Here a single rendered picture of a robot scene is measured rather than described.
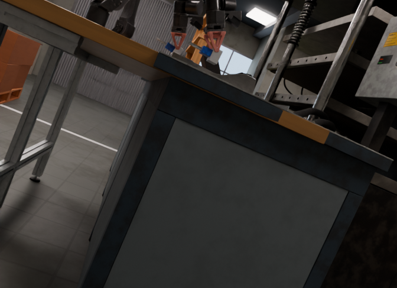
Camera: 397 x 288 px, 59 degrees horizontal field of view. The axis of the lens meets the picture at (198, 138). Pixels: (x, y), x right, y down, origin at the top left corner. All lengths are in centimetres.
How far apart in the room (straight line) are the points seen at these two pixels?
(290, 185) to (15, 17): 79
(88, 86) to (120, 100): 80
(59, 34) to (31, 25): 7
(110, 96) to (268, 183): 773
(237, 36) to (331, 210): 802
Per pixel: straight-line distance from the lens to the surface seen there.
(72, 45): 90
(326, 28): 240
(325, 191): 104
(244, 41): 896
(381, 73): 177
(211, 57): 137
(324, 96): 182
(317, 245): 109
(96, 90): 860
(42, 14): 90
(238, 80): 153
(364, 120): 202
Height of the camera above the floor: 71
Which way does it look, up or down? 4 degrees down
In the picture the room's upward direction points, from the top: 24 degrees clockwise
